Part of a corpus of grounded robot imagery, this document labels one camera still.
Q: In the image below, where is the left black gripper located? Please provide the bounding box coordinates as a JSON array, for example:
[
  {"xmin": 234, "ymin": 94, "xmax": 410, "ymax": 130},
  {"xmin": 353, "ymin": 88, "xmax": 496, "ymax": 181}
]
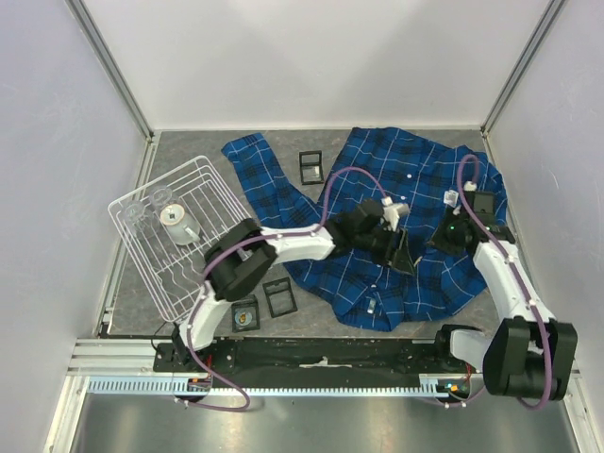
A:
[{"xmin": 353, "ymin": 224, "xmax": 414, "ymax": 275}]

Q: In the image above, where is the blue plaid shirt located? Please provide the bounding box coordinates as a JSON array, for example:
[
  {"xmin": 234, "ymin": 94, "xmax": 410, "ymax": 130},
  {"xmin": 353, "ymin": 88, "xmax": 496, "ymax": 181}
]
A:
[{"xmin": 222, "ymin": 127, "xmax": 507, "ymax": 331}]

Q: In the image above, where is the light blue round brooch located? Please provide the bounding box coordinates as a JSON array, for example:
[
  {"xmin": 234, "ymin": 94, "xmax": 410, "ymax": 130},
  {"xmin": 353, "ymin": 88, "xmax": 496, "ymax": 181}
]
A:
[{"xmin": 236, "ymin": 311, "xmax": 253, "ymax": 327}]

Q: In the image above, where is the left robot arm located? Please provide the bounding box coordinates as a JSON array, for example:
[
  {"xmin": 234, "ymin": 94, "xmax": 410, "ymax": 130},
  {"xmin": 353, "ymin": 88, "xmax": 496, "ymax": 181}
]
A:
[{"xmin": 172, "ymin": 197, "xmax": 414, "ymax": 371}]

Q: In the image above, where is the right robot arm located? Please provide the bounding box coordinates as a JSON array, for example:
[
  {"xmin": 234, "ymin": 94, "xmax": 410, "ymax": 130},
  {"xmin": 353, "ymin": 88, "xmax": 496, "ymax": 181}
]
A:
[{"xmin": 429, "ymin": 188, "xmax": 578, "ymax": 401}]

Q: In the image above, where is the white ceramic mug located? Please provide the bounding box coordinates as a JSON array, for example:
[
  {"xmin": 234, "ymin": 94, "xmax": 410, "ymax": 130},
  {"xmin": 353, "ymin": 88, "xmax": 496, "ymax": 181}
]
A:
[{"xmin": 159, "ymin": 203, "xmax": 201, "ymax": 246}]

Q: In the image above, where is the clear glass right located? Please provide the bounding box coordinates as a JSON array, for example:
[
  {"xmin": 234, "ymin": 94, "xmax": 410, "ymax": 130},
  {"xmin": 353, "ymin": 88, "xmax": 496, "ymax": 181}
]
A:
[{"xmin": 149, "ymin": 185, "xmax": 178, "ymax": 213}]

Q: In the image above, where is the clear glass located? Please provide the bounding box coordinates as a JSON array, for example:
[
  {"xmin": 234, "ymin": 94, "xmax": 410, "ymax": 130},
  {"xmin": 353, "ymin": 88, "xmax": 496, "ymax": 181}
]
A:
[
  {"xmin": 123, "ymin": 201, "xmax": 151, "ymax": 237},
  {"xmin": 149, "ymin": 185, "xmax": 178, "ymax": 213}
]

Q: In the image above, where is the clear glass left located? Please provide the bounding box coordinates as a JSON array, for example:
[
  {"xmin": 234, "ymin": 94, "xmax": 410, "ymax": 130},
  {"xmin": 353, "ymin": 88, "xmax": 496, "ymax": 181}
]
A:
[{"xmin": 123, "ymin": 201, "xmax": 151, "ymax": 237}]

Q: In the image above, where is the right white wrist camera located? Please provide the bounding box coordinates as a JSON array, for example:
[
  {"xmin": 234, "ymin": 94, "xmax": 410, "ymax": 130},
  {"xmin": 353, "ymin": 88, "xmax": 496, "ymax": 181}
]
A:
[{"xmin": 463, "ymin": 181, "xmax": 477, "ymax": 192}]

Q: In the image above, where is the black frame front middle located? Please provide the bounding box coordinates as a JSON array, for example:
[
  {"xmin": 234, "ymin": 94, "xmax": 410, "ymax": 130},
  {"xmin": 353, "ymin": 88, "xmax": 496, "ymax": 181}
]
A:
[{"xmin": 262, "ymin": 277, "xmax": 297, "ymax": 318}]

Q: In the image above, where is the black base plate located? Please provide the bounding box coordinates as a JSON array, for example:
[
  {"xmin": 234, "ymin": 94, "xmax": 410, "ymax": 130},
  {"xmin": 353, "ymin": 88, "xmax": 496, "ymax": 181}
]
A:
[{"xmin": 155, "ymin": 335, "xmax": 468, "ymax": 378}]

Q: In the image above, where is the black frame at back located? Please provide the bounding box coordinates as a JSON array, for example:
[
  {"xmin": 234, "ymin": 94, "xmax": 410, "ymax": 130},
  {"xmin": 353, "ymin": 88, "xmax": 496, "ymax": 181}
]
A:
[{"xmin": 298, "ymin": 150, "xmax": 325, "ymax": 185}]

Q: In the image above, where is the black frame near rack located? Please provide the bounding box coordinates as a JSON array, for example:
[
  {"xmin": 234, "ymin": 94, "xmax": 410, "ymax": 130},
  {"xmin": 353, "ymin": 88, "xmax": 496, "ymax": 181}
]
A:
[{"xmin": 231, "ymin": 294, "xmax": 260, "ymax": 333}]

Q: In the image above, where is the white wire dish rack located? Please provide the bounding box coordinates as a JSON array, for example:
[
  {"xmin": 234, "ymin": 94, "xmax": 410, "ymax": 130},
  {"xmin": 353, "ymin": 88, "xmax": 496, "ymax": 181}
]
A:
[{"xmin": 108, "ymin": 156, "xmax": 250, "ymax": 323}]

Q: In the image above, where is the right aluminium frame post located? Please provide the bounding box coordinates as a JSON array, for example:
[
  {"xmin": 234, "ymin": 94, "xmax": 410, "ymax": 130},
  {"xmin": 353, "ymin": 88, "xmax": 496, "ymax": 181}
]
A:
[{"xmin": 480, "ymin": 0, "xmax": 567, "ymax": 139}]

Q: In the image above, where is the aluminium frame post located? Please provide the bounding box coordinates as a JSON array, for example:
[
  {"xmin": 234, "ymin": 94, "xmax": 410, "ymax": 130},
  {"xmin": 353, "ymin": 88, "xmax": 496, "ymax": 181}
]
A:
[
  {"xmin": 480, "ymin": 0, "xmax": 567, "ymax": 139},
  {"xmin": 65, "ymin": 0, "xmax": 155, "ymax": 141}
]

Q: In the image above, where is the light blue cable duct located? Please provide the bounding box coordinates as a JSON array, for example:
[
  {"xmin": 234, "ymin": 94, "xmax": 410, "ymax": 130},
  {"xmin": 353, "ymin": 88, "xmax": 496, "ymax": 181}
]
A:
[{"xmin": 86, "ymin": 374, "xmax": 464, "ymax": 397}]

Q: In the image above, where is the left aluminium frame post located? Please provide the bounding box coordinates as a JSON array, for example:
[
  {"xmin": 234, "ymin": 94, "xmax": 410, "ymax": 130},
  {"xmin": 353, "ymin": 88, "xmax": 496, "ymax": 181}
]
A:
[{"xmin": 65, "ymin": 0, "xmax": 155, "ymax": 141}]

